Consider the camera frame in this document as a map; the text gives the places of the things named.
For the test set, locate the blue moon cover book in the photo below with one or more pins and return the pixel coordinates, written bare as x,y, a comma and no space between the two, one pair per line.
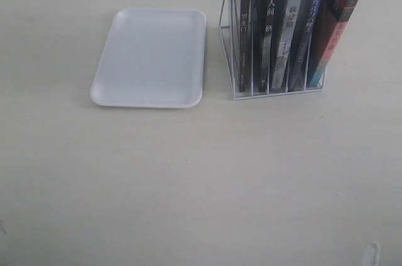
307,14

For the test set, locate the dark brown spine book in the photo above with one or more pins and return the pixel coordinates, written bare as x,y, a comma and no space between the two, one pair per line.
241,41

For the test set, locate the grey white spine book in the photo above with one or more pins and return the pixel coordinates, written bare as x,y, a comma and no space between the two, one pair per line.
285,15

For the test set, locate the black spine book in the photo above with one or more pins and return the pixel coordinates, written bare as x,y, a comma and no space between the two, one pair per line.
263,33

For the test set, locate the red cover book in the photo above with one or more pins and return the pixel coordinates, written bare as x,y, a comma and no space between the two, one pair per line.
332,18

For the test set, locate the white plastic tray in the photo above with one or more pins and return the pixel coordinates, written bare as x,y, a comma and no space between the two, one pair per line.
152,58

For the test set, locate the white object bottom edge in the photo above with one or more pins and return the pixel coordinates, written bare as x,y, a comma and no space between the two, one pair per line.
371,255

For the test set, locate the white wire book rack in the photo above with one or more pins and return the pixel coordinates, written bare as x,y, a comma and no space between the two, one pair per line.
226,30

